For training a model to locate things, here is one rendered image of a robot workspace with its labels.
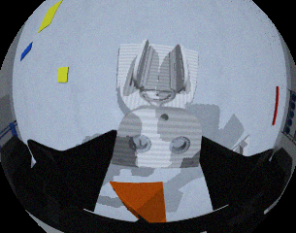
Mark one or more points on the yellow square tile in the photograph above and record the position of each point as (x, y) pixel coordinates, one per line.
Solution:
(62, 74)

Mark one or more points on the blue flat bar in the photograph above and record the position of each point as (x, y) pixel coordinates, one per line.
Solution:
(25, 51)

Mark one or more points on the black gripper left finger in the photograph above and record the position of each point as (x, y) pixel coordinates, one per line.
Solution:
(82, 168)

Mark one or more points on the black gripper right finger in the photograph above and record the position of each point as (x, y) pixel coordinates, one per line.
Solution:
(226, 171)

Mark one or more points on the yellow flat rectangular plate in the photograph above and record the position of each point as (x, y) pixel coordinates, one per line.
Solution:
(49, 16)

